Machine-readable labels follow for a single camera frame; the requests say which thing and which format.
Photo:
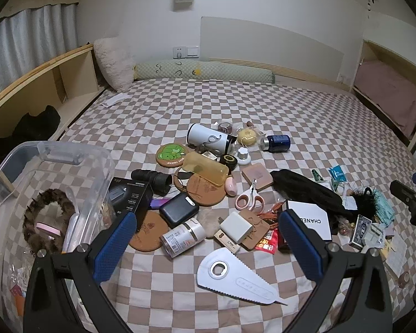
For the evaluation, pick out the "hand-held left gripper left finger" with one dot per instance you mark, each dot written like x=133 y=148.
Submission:
x=114 y=248

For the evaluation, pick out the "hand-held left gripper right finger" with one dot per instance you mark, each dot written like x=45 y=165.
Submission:
x=301 y=248

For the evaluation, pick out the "red snack packet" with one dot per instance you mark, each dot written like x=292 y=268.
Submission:
x=267 y=242

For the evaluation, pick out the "brown leather card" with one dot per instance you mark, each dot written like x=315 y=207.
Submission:
x=260 y=227

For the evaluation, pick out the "white charger adapter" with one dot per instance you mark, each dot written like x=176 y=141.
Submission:
x=235 y=227

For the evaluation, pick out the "clear plastic storage bin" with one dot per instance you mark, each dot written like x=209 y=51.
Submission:
x=7 y=194

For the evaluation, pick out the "teal face mask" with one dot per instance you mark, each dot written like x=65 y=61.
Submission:
x=384 y=208

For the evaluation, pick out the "white box black edges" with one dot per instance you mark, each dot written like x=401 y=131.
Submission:
x=312 y=220

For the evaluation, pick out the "round cork coaster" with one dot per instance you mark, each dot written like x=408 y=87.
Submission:
x=206 y=190
x=149 y=232

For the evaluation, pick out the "black feather accessory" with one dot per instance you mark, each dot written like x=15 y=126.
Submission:
x=364 y=201

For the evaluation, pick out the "white sachet packet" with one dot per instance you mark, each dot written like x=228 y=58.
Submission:
x=376 y=234

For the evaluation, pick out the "black product box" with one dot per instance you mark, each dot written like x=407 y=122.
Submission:
x=131 y=197

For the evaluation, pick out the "white paper tag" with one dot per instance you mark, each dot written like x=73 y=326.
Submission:
x=349 y=203

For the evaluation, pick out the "blue playing card deck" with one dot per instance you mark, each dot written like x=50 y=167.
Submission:
x=360 y=230

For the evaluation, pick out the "black hair wig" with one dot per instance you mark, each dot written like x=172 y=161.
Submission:
x=305 y=189

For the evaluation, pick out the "purple small device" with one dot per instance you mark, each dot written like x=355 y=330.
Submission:
x=159 y=203

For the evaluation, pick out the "tape roll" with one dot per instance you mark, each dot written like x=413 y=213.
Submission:
x=404 y=279

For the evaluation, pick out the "green clip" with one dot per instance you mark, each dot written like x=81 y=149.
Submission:
x=336 y=184
x=318 y=176

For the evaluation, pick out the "white pill bottle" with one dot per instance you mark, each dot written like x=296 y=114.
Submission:
x=182 y=239

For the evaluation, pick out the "pink flat case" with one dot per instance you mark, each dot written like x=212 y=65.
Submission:
x=48 y=229

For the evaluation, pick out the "blue small packet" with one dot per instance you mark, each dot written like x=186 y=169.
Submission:
x=337 y=173

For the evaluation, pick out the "pink scissors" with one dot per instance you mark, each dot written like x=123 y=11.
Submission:
x=250 y=199

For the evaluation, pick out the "white serrated opener tool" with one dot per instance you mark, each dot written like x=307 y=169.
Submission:
x=235 y=277

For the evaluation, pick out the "black power bank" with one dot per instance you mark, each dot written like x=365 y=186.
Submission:
x=178 y=210

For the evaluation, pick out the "wooden usb stick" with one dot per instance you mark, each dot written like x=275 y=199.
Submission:
x=227 y=242

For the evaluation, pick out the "black monocular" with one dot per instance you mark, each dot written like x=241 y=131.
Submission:
x=150 y=179

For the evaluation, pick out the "pink square compact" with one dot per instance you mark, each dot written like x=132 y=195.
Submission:
x=257 y=177

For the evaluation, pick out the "brown fluffy headband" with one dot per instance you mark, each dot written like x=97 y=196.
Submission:
x=38 y=204

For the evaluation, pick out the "pink egg-shaped sponge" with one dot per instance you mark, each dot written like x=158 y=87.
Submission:
x=231 y=185

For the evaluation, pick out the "beige fluffy puff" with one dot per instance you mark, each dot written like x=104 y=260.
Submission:
x=208 y=220

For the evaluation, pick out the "dark blue bottle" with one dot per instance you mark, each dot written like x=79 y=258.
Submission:
x=277 y=142

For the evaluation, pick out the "white knob cap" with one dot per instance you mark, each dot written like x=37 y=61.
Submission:
x=243 y=156

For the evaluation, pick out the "green frog coaster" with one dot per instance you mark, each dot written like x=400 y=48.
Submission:
x=171 y=155

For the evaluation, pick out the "black round jar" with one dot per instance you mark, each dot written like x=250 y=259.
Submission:
x=228 y=162

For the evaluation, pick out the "yellow translucent case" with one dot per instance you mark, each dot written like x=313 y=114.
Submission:
x=204 y=168

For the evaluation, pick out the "yellow round plush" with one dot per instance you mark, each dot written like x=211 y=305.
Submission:
x=247 y=138

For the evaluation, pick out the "brown bowl in wrapper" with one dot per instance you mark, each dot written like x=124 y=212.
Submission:
x=223 y=127

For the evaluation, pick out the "white thermos cup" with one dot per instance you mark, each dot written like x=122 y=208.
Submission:
x=208 y=138

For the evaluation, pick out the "black cloth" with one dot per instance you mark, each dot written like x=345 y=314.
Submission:
x=31 y=128

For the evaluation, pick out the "white paper slip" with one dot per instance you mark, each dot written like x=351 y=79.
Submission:
x=115 y=100

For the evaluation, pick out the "fluffy cream pillow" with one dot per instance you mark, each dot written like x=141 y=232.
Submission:
x=112 y=62

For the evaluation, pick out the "wooden bedside shelf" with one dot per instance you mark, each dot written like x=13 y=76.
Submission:
x=38 y=76

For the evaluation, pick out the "long green bolster pillow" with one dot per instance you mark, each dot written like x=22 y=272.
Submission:
x=201 y=71

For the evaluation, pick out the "grey curtain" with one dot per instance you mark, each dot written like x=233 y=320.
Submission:
x=31 y=41

